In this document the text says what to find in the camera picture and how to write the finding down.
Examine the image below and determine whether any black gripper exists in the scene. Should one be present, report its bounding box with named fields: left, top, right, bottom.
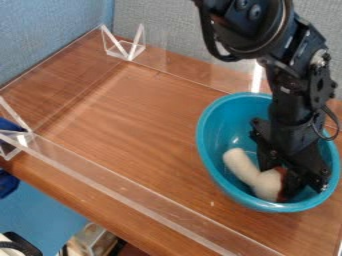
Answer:
left=250, top=118, right=333, bottom=202

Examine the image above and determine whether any white brown toy mushroom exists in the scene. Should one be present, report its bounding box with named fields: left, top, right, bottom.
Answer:
left=222, top=148, right=287, bottom=202

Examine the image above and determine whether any blue plastic bowl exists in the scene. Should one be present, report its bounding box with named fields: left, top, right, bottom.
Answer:
left=195, top=92, right=342, bottom=214

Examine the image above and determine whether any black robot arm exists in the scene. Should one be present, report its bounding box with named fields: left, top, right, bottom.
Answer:
left=191, top=0, right=337, bottom=202

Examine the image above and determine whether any clear acrylic back barrier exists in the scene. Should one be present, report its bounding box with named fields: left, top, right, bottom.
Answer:
left=99, top=23, right=342, bottom=132

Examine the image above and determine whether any clear acrylic barrier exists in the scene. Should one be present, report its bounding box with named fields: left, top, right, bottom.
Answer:
left=0, top=127, right=286, bottom=256
left=99, top=23, right=342, bottom=132

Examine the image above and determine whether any clear acrylic front barrier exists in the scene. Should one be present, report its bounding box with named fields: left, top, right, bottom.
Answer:
left=0, top=127, right=286, bottom=256

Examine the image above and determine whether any clear box below table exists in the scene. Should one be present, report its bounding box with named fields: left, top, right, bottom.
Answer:
left=56, top=222, right=118, bottom=256

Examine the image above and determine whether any blue clamp at left edge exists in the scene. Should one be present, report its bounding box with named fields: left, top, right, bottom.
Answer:
left=0, top=116, right=28, bottom=200

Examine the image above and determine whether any black white object below table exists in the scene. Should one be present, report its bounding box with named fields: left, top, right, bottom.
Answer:
left=0, top=232, right=43, bottom=256

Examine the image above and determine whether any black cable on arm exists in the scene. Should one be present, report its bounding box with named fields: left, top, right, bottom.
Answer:
left=311, top=105, right=342, bottom=142

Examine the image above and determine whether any clear acrylic corner bracket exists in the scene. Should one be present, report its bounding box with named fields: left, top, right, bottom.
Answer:
left=99, top=24, right=146, bottom=61

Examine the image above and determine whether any clear acrylic left bracket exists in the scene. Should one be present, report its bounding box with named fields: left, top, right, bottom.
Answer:
left=0, top=96, right=32, bottom=161

